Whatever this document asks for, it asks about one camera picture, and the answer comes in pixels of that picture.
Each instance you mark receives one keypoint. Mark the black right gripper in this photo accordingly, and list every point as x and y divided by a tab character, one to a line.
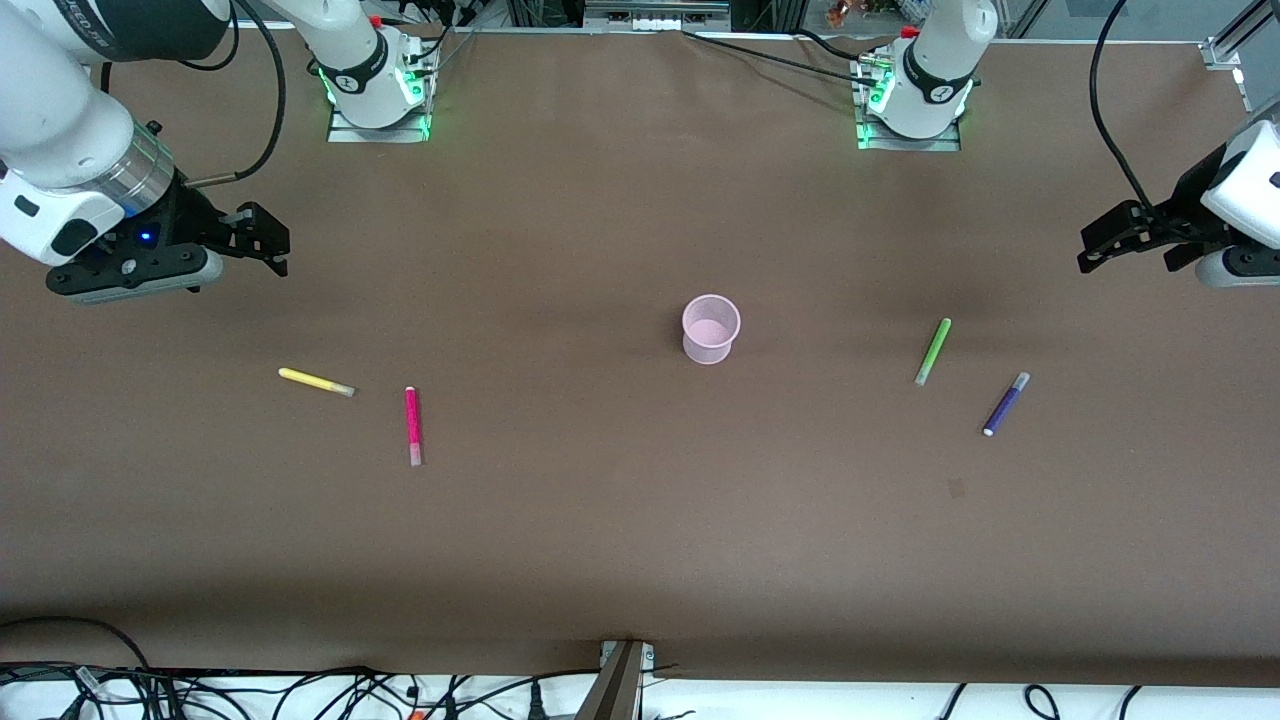
187	217

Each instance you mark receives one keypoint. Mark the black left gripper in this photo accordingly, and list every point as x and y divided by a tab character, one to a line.
1187	198

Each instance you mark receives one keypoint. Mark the purple pen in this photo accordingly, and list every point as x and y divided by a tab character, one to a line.
1005	405

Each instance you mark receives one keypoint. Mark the pink pen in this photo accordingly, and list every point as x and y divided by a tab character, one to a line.
412	425

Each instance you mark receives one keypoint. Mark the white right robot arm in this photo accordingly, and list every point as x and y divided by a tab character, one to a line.
60	130

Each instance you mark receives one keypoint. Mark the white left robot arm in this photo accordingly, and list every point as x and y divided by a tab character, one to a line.
940	60

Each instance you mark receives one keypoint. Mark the pink cup pen holder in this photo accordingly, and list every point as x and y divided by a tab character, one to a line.
711	330

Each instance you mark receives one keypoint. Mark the yellow pen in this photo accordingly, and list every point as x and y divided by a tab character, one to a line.
315	381

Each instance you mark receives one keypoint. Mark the green pen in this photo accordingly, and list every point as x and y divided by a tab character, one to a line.
933	352

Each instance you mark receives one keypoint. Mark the small orange figure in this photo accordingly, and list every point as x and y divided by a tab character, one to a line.
838	12

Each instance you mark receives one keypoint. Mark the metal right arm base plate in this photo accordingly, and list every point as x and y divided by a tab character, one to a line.
378	133

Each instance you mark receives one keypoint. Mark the aluminium frame corner profile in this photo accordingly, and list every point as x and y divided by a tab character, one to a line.
1235	45

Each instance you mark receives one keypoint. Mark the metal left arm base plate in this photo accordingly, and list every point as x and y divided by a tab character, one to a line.
910	144

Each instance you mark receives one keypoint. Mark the grey metal rail box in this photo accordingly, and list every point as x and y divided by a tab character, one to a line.
657	14

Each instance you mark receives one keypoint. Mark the aluminium camera post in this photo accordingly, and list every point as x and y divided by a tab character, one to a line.
618	685

